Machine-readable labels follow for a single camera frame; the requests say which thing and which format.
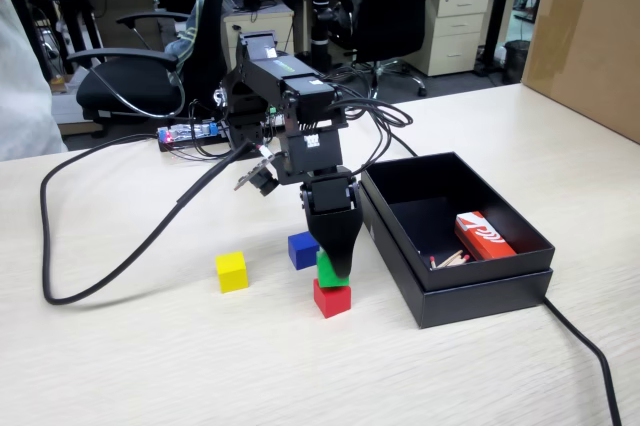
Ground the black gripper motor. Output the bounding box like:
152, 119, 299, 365
299, 172, 363, 279

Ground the green wooden cube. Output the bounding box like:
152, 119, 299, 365
316, 250, 351, 289

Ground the blue wooden cube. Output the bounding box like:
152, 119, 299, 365
287, 232, 321, 271

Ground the red wooden cube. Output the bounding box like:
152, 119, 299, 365
312, 278, 353, 320

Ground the yellow wooden cube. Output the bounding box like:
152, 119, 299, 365
215, 251, 250, 294

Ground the black cardboard box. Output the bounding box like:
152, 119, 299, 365
359, 150, 557, 292

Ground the red and white matchbox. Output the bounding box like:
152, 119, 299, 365
453, 210, 518, 262

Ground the black box lid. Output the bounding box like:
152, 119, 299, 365
369, 225, 555, 330

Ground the robot controller circuit board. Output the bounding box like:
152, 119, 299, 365
157, 121, 221, 147

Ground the black vertical pole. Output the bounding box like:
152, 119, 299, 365
308, 0, 335, 72

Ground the black mesh office chair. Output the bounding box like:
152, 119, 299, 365
344, 0, 442, 97

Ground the white three-drawer cabinet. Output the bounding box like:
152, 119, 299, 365
413, 0, 492, 78

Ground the black trash bin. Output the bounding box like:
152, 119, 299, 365
502, 39, 532, 86

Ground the striped cloth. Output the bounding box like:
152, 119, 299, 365
163, 0, 207, 72

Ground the black office chair with armrests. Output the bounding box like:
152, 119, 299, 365
66, 0, 234, 135

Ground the large brown cardboard box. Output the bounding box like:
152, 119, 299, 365
519, 0, 640, 145

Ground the person's white shirt torso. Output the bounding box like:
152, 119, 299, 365
0, 0, 69, 162

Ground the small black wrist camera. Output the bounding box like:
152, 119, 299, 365
233, 158, 281, 197

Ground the thin black robot cable bundle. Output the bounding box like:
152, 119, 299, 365
327, 93, 419, 172

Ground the black power cable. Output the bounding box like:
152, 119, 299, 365
542, 295, 624, 426

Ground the thick black sleeved cable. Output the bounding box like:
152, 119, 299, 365
40, 134, 261, 307

